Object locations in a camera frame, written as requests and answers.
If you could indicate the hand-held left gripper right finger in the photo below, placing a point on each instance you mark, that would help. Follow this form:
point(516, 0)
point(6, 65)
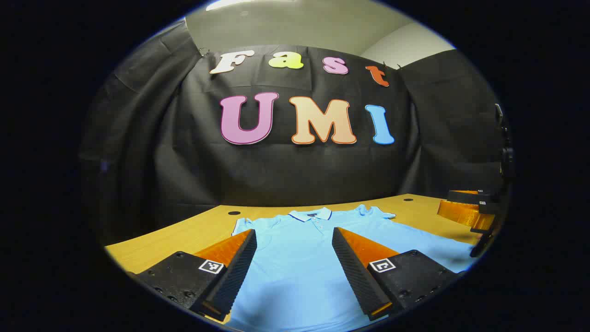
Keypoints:
point(352, 272)

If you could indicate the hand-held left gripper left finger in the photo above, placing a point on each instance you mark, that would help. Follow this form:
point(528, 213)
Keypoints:
point(239, 267)

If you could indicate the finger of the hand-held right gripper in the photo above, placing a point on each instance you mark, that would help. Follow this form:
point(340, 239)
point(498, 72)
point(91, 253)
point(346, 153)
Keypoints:
point(470, 196)
point(465, 213)

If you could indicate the light blue T-shirt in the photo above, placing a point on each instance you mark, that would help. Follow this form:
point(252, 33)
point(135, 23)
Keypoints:
point(295, 267)

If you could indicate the black backdrop cloth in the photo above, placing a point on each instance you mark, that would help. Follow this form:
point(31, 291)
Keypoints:
point(286, 170)

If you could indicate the ceiling light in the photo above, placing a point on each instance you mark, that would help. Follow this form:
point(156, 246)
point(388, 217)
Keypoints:
point(230, 3)

